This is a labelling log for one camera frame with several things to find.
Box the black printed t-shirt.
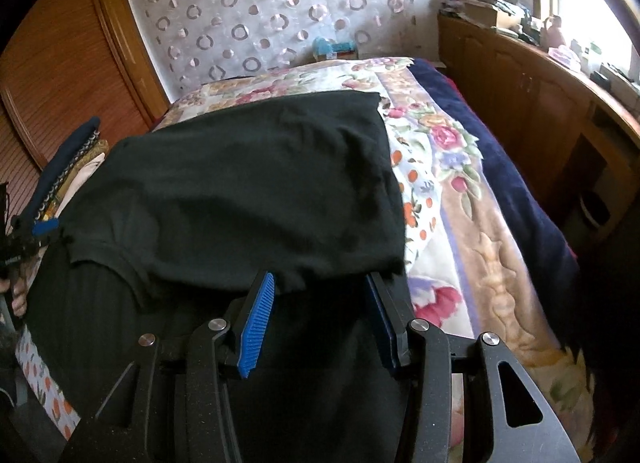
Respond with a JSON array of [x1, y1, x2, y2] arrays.
[[25, 90, 407, 462]]

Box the left hand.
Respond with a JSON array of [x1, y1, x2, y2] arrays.
[[0, 275, 28, 318]]

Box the patterned dark trim fabric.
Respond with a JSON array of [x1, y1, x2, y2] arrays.
[[37, 133, 108, 221]]

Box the folded navy blue garment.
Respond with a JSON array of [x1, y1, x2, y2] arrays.
[[20, 116, 101, 223]]

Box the floral quilt bedspread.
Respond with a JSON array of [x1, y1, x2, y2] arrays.
[[16, 58, 594, 462]]

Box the wooden wardrobe door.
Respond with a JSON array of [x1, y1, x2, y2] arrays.
[[1, 0, 169, 215]]

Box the dark blue blanket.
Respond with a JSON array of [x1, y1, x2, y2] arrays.
[[409, 59, 579, 298]]

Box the long wooden cabinet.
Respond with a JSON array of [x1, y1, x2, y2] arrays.
[[437, 14, 639, 249]]

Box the circle pattern sheer curtain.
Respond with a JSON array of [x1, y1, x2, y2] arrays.
[[130, 0, 414, 100]]

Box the cardboard box with blue bag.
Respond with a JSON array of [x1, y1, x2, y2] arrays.
[[312, 37, 358, 61]]

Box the pink figurine on sill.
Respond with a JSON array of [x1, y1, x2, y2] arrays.
[[540, 14, 566, 50]]

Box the stack of papers and boxes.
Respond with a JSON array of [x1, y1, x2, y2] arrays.
[[439, 0, 525, 28]]

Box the window with wooden frame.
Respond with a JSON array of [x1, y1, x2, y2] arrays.
[[534, 0, 639, 82]]

